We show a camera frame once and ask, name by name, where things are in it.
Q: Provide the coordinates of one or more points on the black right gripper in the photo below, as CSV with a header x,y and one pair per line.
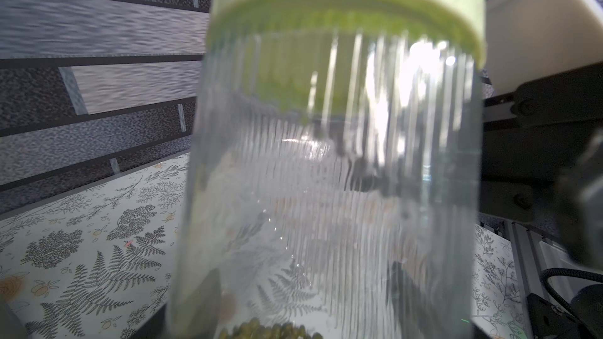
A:
x,y
542,156

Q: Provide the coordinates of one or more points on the clear ribbed glass jar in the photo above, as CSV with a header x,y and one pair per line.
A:
x,y
332,190

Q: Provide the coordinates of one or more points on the light green jar lid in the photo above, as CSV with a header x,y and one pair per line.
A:
x,y
348,9

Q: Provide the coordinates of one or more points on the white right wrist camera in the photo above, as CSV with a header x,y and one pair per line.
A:
x,y
532,39

